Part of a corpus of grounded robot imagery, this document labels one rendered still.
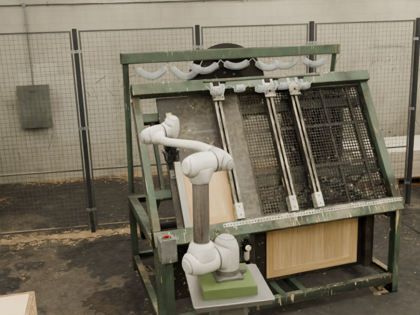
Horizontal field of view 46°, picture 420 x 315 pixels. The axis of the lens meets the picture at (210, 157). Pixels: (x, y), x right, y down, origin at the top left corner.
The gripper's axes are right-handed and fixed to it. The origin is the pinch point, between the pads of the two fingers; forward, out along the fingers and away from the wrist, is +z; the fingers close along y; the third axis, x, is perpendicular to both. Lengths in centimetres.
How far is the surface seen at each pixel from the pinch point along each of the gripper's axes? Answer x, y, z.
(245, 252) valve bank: 36, -55, 64
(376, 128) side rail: -42, -199, 14
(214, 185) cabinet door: -11, -40, 34
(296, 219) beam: 20, -103, 53
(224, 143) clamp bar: -35, -53, 11
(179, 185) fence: -10.4, -11.2, 30.1
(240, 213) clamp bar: 14, -56, 44
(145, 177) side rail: -16.5, 14.5, 23.7
